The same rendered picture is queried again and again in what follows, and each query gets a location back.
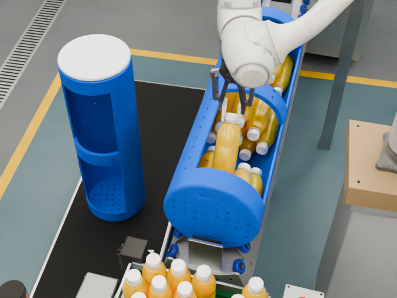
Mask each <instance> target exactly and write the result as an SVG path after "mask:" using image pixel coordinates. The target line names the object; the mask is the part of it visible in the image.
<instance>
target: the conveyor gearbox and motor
mask: <svg viewBox="0 0 397 298"><path fill-rule="evenodd" d="M119 286H120V282H119V280H118V279H115V278H111V277H106V276H101V275H98V274H94V273H87V274H86V275H84V280H83V282H82V285H81V287H80V288H79V292H78V294H77V296H76V298H115V297H116V294H117V292H118V289H119Z"/></svg>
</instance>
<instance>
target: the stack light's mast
mask: <svg viewBox="0 0 397 298"><path fill-rule="evenodd" d="M25 292H26V289H25V286H24V284H23V283H22V282H20V281H18V280H10V281H7V282H5V283H4V284H3V285H2V286H1V287H0V298H24V296H25Z"/></svg>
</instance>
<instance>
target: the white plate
mask: <svg viewBox="0 0 397 298"><path fill-rule="evenodd" d="M130 58H131V53H130V50H129V47H128V46H127V45H126V44H125V43H124V42H123V41H122V40H120V39H118V38H116V37H113V36H110V35H104V34H92V35H85V36H82V37H79V38H76V39H74V40H72V41H71V42H69V43H67V44H66V45H65V46H64V47H63V48H62V49H61V51H60V52H59V54H58V66H59V68H60V69H61V71H62V72H63V73H64V74H66V75H68V76H69V77H71V78H74V79H77V80H82V81H98V80H105V79H108V78H110V77H113V76H115V75H117V74H118V73H120V72H121V71H123V70H124V69H125V67H126V66H127V65H128V63H129V61H130Z"/></svg>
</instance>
